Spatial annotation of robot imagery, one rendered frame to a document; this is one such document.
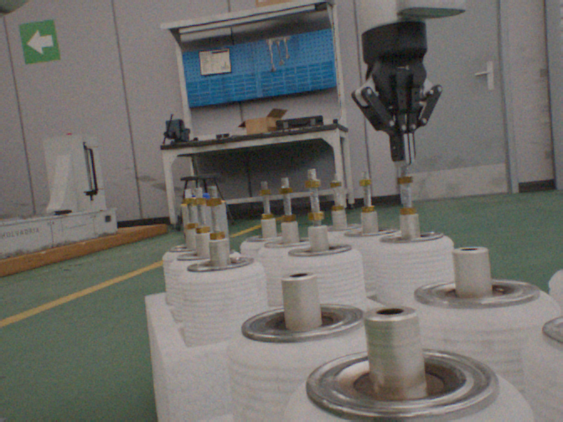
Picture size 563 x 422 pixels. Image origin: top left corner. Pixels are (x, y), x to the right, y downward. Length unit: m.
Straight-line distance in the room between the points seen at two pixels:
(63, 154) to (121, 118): 2.08
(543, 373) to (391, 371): 0.08
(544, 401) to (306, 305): 0.13
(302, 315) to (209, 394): 0.28
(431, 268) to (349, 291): 0.10
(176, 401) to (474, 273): 0.33
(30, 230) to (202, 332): 3.10
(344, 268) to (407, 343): 0.42
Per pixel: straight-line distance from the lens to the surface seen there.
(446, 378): 0.26
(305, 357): 0.32
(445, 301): 0.38
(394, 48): 0.71
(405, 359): 0.24
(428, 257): 0.70
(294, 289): 0.35
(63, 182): 4.35
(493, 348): 0.37
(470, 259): 0.40
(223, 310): 0.63
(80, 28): 6.77
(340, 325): 0.34
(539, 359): 0.30
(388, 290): 0.71
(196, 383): 0.61
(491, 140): 5.69
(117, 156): 6.45
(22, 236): 3.64
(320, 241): 0.68
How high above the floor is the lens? 0.34
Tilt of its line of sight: 3 degrees down
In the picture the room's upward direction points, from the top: 6 degrees counter-clockwise
